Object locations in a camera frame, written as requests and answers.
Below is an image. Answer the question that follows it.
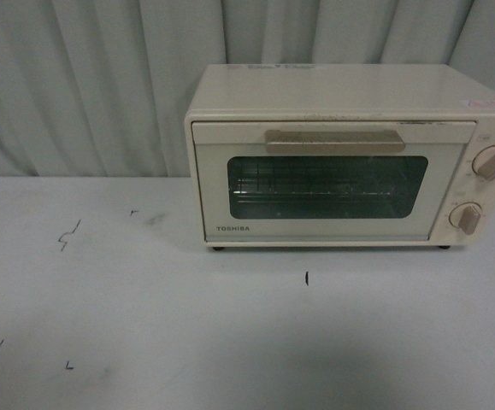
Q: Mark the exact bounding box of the cream oven door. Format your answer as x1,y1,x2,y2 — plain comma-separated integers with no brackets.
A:
192,121,475,242

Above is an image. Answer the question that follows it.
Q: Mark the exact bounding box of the cream Toshiba toaster oven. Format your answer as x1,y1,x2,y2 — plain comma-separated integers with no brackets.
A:
185,64,495,249

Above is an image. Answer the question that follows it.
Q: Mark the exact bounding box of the lower beige control knob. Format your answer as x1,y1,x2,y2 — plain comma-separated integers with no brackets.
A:
449,202,482,236

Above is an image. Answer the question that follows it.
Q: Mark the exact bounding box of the beige control knob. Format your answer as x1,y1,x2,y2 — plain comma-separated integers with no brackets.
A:
472,145,495,181
449,202,482,236

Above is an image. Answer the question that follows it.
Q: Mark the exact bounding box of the grey-white curtain backdrop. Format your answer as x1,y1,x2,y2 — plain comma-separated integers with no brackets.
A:
0,1,495,177

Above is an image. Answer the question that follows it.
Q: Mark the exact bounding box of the upper beige control knob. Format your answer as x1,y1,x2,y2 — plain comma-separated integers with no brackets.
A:
472,145,495,181

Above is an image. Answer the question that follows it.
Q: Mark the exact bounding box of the beige door handle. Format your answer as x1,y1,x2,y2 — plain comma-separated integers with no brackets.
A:
264,130,405,155

